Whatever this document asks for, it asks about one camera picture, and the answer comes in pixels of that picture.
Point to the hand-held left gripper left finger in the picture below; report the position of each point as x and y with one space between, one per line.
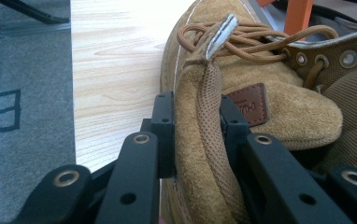
136 174

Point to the black tripod stand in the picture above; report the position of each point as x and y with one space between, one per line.
33 12

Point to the black tape floor marking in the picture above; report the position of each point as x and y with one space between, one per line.
16 109

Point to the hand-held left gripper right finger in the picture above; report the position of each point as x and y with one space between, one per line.
276 174

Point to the tan suede boot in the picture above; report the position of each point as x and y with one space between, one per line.
292 102

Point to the white two-tier shoe rack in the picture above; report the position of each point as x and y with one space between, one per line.
298 15

